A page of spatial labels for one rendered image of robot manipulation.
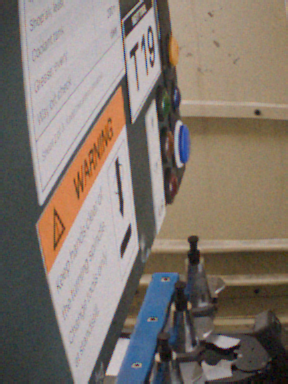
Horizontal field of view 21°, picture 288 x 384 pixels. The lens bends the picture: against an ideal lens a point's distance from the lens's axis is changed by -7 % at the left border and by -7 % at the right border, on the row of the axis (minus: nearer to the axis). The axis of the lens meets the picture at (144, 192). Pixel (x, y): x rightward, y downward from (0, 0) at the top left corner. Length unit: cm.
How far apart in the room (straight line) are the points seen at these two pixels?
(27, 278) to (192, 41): 106
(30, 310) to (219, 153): 113
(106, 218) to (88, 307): 6
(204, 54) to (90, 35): 96
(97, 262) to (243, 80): 97
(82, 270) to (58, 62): 10
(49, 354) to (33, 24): 14
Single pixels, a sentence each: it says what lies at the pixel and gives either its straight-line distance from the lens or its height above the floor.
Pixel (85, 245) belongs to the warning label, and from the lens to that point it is 38.
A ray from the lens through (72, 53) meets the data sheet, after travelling 36.
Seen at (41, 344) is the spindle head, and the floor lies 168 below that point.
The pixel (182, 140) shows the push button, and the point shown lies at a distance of 61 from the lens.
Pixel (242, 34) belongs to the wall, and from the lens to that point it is 132.
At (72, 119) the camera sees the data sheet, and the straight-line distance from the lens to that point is 36.
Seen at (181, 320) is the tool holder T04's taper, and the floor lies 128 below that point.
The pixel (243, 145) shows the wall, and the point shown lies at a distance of 141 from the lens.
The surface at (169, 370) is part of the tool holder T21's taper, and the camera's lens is 91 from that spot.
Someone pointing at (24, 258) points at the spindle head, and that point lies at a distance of 30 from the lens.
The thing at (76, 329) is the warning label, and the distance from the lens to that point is 37.
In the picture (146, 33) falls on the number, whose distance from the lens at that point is 52.
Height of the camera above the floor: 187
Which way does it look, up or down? 27 degrees down
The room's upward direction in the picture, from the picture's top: 6 degrees counter-clockwise
